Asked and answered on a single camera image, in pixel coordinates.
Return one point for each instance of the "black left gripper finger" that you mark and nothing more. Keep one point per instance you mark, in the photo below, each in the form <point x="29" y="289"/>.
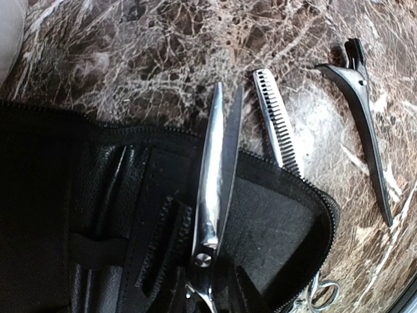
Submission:
<point x="243" y="295"/>

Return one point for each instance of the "black zippered tool case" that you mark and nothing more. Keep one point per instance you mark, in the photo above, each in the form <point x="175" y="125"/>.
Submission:
<point x="96" y="217"/>

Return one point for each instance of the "black hair clip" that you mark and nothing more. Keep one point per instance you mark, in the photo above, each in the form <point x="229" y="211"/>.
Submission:
<point x="353" y="82"/>

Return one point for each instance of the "silver thinning scissors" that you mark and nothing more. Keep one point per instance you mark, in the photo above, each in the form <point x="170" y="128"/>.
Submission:
<point x="282" y="141"/>

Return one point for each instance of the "silver hair cutting scissors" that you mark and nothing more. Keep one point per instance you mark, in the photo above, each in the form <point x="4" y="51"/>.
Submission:
<point x="216" y="182"/>

